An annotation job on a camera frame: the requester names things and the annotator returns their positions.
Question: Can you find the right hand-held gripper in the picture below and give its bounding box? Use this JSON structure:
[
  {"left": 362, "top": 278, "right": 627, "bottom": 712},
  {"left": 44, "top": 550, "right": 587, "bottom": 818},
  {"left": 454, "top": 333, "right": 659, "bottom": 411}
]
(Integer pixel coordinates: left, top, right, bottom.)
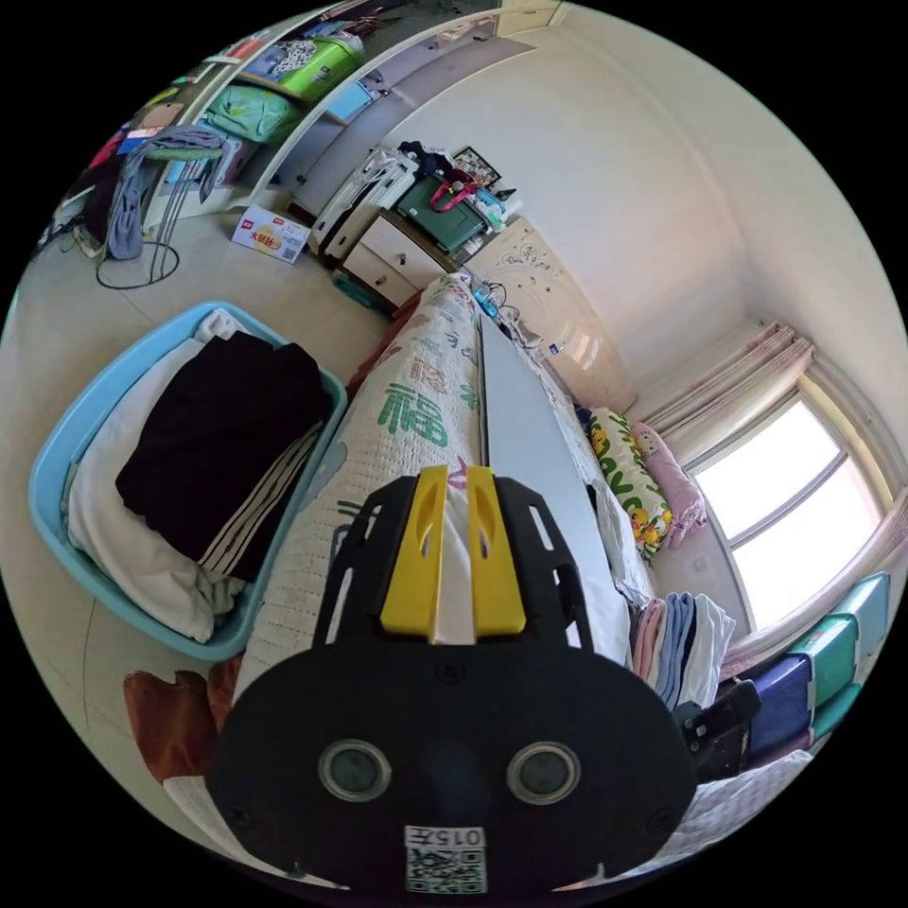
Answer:
[{"left": 672, "top": 679, "right": 761, "bottom": 786}]

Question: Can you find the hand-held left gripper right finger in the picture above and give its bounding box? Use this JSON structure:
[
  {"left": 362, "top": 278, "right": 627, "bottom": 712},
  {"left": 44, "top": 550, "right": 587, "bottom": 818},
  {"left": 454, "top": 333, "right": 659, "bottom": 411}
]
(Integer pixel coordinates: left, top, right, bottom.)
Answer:
[{"left": 467, "top": 464, "right": 527, "bottom": 637}]

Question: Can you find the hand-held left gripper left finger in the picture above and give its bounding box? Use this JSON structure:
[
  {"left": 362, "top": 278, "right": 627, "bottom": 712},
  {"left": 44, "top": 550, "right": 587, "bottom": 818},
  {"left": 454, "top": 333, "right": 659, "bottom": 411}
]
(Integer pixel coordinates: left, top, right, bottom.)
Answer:
[{"left": 379, "top": 464, "right": 449, "bottom": 636}]

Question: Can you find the green and white T-shirt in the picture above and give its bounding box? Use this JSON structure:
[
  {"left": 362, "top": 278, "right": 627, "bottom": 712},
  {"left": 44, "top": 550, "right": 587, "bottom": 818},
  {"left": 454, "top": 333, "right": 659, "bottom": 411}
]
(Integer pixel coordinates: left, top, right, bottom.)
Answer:
[{"left": 433, "top": 464, "right": 491, "bottom": 644}]

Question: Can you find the bed with printed quilt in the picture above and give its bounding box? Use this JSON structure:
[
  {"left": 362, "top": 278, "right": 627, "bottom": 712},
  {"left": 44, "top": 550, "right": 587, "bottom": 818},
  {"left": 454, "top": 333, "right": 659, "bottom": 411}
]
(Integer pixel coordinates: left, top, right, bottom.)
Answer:
[{"left": 124, "top": 216, "right": 817, "bottom": 864}]

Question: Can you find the pile of clothes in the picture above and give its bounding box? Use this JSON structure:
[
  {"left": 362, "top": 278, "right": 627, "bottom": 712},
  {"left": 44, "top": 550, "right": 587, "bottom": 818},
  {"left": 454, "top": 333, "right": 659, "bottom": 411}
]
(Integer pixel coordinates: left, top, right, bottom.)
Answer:
[{"left": 629, "top": 588, "right": 739, "bottom": 713}]

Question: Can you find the flat grey folding board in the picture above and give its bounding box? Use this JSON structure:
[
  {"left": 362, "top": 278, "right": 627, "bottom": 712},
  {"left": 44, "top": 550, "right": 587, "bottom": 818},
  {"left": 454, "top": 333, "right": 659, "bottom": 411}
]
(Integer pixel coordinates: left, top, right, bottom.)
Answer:
[{"left": 479, "top": 310, "right": 634, "bottom": 668}]

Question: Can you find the stack of storage boxes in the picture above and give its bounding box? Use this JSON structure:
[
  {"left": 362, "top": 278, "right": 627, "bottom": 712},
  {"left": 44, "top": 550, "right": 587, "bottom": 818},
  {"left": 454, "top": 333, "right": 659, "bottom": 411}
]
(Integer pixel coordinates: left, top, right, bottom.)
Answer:
[{"left": 728, "top": 571, "right": 897, "bottom": 771}]

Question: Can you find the yellow and green printed pillow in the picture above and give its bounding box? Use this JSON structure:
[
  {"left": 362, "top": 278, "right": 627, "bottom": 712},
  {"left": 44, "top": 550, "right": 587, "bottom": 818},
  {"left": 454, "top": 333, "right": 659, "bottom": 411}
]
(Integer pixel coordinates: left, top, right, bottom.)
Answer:
[{"left": 586, "top": 407, "right": 673, "bottom": 564}]

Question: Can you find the pink pillow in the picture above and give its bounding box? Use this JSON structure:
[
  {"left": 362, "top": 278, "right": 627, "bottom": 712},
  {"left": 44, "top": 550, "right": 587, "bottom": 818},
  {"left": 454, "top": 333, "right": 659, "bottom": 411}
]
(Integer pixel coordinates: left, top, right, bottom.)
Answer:
[{"left": 631, "top": 421, "right": 708, "bottom": 552}]

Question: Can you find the window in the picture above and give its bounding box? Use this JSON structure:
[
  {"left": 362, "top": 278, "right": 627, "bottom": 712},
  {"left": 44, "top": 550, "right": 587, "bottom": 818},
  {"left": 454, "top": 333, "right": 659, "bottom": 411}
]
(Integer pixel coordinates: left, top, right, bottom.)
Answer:
[{"left": 690, "top": 392, "right": 892, "bottom": 634}]

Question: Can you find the blue basket of clothes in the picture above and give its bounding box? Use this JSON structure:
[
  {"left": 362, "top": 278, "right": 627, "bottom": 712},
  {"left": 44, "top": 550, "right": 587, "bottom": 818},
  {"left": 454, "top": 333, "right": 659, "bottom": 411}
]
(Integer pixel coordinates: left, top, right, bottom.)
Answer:
[{"left": 27, "top": 300, "right": 350, "bottom": 662}]

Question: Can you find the pink curtain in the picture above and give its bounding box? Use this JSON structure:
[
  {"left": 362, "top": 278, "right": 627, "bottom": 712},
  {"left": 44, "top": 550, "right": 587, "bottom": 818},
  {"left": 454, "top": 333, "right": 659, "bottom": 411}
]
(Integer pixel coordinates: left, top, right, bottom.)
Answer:
[{"left": 637, "top": 322, "right": 818, "bottom": 466}]

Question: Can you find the white bedside cupboard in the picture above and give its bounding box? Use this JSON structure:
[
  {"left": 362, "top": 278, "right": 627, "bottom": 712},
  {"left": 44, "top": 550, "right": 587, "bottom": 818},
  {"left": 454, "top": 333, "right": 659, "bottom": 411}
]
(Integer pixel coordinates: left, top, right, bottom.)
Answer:
[{"left": 339, "top": 145, "right": 525, "bottom": 307}]

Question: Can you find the white suitcase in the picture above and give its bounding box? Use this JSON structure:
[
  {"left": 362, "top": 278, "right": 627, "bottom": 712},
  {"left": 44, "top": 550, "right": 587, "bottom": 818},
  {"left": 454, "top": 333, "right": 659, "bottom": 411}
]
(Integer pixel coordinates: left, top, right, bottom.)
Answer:
[{"left": 310, "top": 147, "right": 420, "bottom": 258}]

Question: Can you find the white printed carton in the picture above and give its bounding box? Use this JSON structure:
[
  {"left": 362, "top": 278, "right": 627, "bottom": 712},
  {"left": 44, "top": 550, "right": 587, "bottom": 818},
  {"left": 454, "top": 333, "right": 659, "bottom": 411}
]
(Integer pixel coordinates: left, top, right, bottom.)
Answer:
[{"left": 232, "top": 203, "right": 311, "bottom": 266}]

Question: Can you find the metal stool with grey clothes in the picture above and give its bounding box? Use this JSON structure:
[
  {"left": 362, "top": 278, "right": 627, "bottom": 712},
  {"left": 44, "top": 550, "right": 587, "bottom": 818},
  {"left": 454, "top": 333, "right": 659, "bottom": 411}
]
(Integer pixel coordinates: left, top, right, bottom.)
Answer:
[{"left": 95, "top": 126, "right": 230, "bottom": 290}]

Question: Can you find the white shelf with boxes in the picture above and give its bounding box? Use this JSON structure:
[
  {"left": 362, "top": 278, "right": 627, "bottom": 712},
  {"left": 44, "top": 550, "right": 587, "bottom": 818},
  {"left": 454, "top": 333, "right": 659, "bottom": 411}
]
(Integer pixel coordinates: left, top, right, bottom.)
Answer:
[{"left": 67, "top": 17, "right": 398, "bottom": 239}]

